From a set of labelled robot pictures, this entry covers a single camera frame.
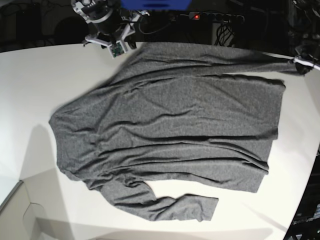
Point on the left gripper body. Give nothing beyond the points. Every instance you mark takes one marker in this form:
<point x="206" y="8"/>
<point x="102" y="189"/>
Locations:
<point x="307" y="58"/>

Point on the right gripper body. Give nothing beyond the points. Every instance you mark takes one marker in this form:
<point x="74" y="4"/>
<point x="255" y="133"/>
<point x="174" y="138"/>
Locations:
<point x="115" y="30"/>

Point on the grey long-sleeve t-shirt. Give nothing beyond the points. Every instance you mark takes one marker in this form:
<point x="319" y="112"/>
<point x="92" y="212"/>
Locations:
<point x="174" y="111"/>

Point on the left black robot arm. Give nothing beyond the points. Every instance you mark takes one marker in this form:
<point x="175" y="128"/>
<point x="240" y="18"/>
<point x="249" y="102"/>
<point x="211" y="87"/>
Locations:
<point x="303" y="18"/>

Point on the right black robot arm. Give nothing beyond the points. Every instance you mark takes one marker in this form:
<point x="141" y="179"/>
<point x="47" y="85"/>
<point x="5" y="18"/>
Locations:
<point x="85" y="8"/>

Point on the blue plastic box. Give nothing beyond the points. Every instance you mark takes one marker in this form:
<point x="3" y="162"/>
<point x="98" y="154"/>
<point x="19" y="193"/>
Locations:
<point x="155" y="4"/>

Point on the black power strip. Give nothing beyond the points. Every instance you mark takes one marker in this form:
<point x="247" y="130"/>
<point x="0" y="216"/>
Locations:
<point x="216" y="17"/>

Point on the grey side table panel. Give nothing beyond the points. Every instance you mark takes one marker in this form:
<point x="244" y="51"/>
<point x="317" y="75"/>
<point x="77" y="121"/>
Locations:
<point x="17" y="218"/>

